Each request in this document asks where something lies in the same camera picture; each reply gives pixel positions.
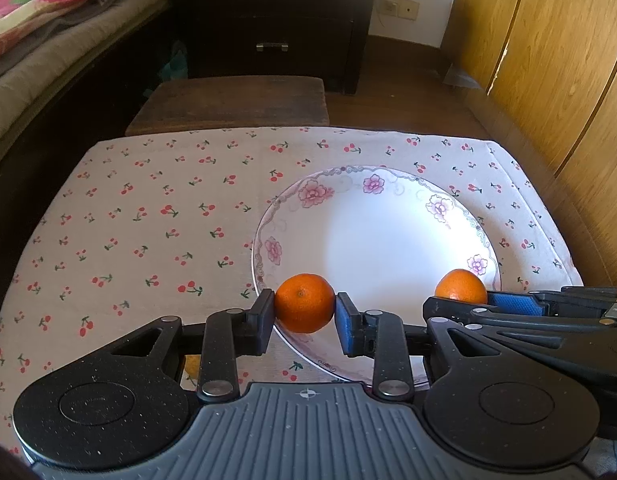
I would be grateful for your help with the wooden wardrobe doors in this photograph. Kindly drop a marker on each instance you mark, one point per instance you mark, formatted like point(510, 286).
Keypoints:
point(545, 74)

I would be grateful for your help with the small dark wooden stool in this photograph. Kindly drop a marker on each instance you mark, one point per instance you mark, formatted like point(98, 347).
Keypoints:
point(232, 102)

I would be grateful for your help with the wall power socket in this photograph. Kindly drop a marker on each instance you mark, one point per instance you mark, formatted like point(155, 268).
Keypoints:
point(404, 9)

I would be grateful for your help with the mandarin orange with stem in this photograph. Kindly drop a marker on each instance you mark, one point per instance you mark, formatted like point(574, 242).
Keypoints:
point(304, 303)

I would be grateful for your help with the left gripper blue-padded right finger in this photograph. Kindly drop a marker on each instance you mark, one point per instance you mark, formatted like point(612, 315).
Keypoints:
point(384, 338)

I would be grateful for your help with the dark wooden nightstand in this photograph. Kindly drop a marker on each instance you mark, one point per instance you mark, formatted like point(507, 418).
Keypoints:
point(312, 38)

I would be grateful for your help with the cherry print tablecloth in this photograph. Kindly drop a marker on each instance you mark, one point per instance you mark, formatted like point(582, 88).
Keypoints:
point(157, 224)

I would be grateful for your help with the white floral ceramic plate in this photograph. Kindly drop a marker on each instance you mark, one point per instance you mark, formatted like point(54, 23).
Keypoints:
point(381, 235)

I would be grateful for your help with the beige mattress bed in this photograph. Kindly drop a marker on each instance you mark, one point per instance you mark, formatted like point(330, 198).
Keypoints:
point(41, 65)

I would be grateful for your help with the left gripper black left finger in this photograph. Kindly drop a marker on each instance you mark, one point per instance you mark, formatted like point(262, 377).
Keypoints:
point(221, 339)

